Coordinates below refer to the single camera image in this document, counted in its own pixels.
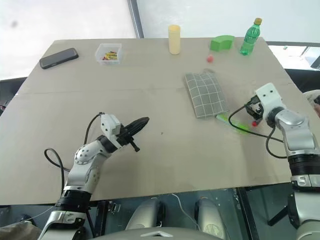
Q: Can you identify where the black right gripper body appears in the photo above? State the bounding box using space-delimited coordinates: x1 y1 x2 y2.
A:
245 95 264 124

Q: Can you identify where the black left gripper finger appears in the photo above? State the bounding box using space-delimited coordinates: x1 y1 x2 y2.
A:
125 116 151 133
128 123 148 138

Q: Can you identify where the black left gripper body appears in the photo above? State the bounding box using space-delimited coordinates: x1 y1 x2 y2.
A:
116 126 141 153

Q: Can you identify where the grey checked cloth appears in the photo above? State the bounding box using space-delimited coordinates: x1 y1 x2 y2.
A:
184 68 230 120

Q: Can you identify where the white rounded chair back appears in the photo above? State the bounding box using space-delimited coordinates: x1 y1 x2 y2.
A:
302 90 320 111

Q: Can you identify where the green plastic bottle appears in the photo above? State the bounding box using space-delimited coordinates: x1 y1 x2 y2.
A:
239 17 263 57

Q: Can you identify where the metal table latch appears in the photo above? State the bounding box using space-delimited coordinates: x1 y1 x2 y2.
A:
108 200 123 214

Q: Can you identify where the green curved block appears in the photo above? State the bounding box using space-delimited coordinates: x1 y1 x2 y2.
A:
209 34 236 53

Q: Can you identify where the colourful clips pile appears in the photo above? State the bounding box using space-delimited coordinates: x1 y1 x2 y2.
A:
100 50 119 62

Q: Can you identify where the clear plastic box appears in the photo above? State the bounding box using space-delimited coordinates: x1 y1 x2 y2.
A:
95 43 123 66

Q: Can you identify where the silver rounded robot leg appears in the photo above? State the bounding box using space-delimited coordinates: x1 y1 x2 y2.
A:
124 198 166 231
194 198 226 240

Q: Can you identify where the pale yellow cylinder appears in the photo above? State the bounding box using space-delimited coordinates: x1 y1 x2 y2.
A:
167 24 182 56

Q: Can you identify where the grey robot torso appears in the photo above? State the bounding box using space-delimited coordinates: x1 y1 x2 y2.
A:
87 225 221 240

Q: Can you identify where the black smartphone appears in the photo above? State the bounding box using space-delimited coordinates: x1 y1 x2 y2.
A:
39 47 80 70

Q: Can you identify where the brown crumpled cloth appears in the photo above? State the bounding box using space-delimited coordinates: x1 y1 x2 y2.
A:
0 220 43 240

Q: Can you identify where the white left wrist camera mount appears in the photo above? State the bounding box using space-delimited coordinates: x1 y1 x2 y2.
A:
100 113 126 149

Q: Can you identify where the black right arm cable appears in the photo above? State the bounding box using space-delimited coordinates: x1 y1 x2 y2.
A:
227 103 289 159

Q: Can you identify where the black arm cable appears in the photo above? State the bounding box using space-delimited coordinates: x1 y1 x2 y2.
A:
227 103 289 159
44 112 105 201

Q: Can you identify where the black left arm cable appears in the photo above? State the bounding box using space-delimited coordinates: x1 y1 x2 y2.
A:
44 112 105 201

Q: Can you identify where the thin white cable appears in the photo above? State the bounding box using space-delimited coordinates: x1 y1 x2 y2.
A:
172 192 201 230

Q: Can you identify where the dark window frame post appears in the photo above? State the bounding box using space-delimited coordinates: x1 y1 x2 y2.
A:
126 0 146 39

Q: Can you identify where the black table frame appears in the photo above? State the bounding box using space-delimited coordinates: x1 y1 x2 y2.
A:
236 186 291 227

